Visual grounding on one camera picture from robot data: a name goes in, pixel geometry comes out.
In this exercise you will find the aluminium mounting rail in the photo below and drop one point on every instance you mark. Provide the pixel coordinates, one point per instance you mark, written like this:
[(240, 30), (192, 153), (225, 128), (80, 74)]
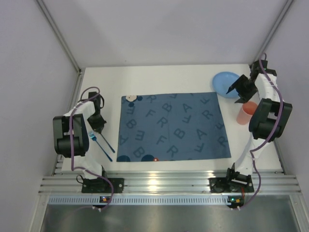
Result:
[(171, 182)]

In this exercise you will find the perforated cable duct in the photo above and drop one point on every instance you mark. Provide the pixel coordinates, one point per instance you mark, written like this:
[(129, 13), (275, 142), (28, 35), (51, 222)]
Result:
[(145, 200)]

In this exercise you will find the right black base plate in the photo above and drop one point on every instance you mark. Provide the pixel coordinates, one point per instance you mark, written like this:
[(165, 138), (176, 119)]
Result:
[(223, 185)]

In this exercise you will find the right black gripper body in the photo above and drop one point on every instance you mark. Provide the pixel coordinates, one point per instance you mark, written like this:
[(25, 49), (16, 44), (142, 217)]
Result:
[(242, 88)]

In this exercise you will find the blue letter-print placemat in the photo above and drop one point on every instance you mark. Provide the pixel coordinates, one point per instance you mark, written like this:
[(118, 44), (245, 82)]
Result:
[(172, 127)]

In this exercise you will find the orange plastic cup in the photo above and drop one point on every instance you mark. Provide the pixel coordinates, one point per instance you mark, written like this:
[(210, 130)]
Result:
[(246, 112)]

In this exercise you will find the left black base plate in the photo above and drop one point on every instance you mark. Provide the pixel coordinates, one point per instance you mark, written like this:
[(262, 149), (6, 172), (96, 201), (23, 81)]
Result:
[(102, 186)]

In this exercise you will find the blue metal fork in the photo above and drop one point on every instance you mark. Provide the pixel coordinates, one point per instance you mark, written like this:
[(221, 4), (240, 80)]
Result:
[(94, 138)]

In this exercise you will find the blue metal spoon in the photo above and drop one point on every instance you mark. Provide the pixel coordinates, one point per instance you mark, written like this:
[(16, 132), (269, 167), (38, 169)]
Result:
[(109, 145)]

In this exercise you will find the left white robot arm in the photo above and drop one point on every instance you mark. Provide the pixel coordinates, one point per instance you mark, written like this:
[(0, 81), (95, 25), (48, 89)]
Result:
[(71, 135)]

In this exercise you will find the blue plastic plate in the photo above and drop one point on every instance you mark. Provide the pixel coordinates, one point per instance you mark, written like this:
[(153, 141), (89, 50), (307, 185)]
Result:
[(221, 83)]

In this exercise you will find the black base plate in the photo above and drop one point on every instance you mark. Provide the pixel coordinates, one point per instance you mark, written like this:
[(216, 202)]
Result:
[(223, 185), (102, 186)]

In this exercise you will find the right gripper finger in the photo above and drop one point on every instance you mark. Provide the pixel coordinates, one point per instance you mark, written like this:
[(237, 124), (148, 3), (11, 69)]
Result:
[(239, 84), (242, 99)]

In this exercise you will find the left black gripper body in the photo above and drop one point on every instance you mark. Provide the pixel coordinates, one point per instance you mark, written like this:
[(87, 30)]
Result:
[(97, 123)]

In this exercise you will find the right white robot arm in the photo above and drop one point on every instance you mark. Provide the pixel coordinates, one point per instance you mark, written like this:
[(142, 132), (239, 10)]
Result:
[(267, 123)]

